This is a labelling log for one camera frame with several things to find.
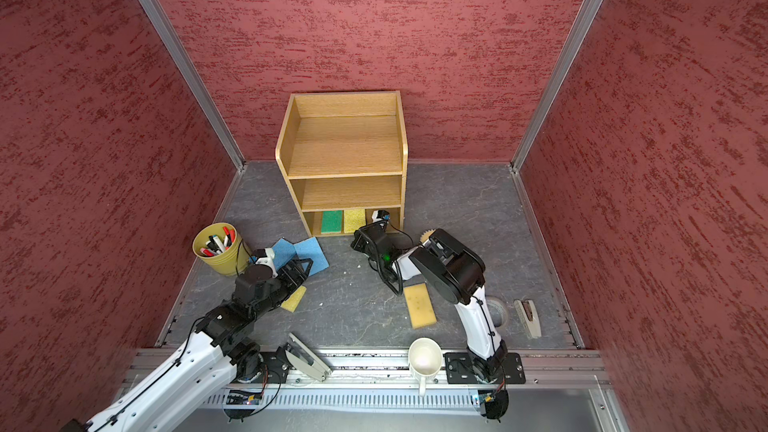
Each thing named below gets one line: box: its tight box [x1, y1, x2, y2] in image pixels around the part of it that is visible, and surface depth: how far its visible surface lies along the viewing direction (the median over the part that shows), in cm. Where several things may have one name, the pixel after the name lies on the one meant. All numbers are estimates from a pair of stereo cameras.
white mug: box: [408, 337, 443, 397], surface depth 73 cm
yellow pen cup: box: [192, 222, 252, 276], surface depth 85 cm
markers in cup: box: [200, 226, 235, 257], surface depth 87 cm
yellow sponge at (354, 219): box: [344, 208, 366, 234], surface depth 102 cm
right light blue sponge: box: [293, 236, 330, 277], surface depth 96 cm
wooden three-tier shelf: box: [275, 90, 409, 237], surface depth 87 cm
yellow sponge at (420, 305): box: [403, 282, 437, 329], surface depth 85 cm
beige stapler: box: [514, 299, 542, 338], surface depth 82 cm
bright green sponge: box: [321, 210, 343, 234], surface depth 101 cm
